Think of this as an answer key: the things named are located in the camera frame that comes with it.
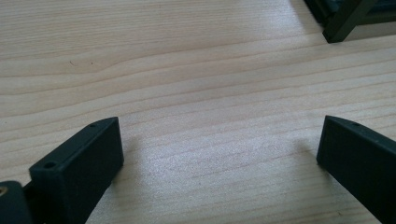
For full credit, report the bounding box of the black metal two-tier shelf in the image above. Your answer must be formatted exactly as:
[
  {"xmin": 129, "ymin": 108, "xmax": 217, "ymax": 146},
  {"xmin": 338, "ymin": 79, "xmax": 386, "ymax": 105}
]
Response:
[{"xmin": 303, "ymin": 0, "xmax": 396, "ymax": 45}]

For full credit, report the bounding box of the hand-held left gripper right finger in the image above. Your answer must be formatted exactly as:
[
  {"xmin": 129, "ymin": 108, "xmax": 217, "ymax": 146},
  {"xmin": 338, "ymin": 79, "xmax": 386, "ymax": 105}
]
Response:
[{"xmin": 316, "ymin": 114, "xmax": 396, "ymax": 224}]

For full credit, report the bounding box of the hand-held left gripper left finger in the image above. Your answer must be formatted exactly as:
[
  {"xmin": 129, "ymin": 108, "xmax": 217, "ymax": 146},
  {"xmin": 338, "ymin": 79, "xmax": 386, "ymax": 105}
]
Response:
[{"xmin": 28, "ymin": 116, "xmax": 125, "ymax": 224}]

